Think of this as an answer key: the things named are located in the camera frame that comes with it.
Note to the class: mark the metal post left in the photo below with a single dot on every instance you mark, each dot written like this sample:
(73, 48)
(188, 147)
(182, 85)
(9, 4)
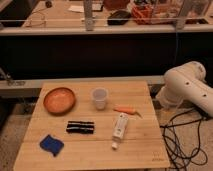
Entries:
(88, 15)

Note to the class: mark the black object on shelf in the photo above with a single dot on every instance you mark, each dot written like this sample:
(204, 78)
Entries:
(119, 17)

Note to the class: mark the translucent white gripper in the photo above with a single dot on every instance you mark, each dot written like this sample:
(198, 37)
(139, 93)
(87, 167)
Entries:
(167, 98)

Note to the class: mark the black and white striped block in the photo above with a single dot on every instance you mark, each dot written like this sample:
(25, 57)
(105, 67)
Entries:
(80, 127)

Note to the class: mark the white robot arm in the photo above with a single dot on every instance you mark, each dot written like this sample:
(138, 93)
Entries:
(186, 82)

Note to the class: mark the orange crate on shelf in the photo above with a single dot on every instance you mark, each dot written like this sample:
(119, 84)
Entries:
(148, 14)

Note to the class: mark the orange carrot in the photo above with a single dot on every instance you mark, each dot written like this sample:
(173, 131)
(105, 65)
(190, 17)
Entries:
(127, 110)

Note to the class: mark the white tube with cap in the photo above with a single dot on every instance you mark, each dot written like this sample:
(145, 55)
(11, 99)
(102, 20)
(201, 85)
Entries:
(119, 130)

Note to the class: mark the blue cloth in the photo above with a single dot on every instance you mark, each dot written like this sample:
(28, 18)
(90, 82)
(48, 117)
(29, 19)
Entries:
(52, 145)

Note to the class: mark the metal post right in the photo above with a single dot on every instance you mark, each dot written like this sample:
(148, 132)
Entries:
(182, 17)

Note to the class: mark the clear plastic cup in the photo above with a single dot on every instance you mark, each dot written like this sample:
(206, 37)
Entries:
(99, 98)

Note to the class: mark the orange wooden bowl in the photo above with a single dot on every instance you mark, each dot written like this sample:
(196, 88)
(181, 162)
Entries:
(59, 101)

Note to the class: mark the white paper on shelf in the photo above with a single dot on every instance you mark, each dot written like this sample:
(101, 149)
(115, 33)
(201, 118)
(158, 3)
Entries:
(76, 8)

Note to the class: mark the metal post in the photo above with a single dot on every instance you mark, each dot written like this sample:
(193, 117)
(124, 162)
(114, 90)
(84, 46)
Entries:
(182, 17)
(88, 15)

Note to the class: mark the metal clamp at left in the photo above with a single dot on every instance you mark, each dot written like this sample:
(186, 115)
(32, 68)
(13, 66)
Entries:
(10, 81)

